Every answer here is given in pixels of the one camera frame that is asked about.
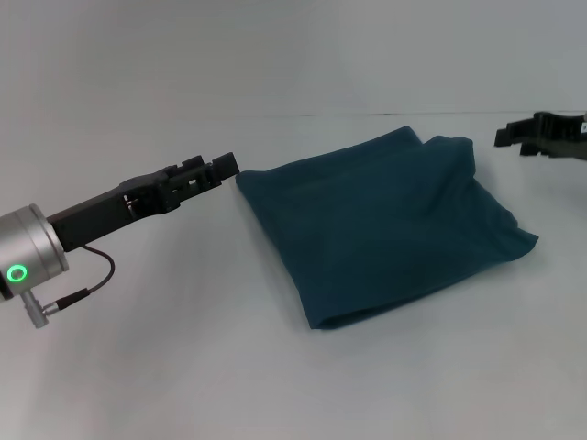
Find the teal blue t-shirt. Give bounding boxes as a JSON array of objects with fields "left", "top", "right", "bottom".
[{"left": 234, "top": 125, "right": 540, "bottom": 332}]

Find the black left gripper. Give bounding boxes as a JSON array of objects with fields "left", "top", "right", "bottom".
[{"left": 47, "top": 151, "right": 241, "bottom": 254}]

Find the dark left wrist cable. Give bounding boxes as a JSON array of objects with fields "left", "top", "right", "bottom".
[{"left": 25, "top": 244, "right": 116, "bottom": 330}]

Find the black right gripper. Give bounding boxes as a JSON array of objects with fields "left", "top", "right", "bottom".
[{"left": 493, "top": 110, "right": 587, "bottom": 161}]

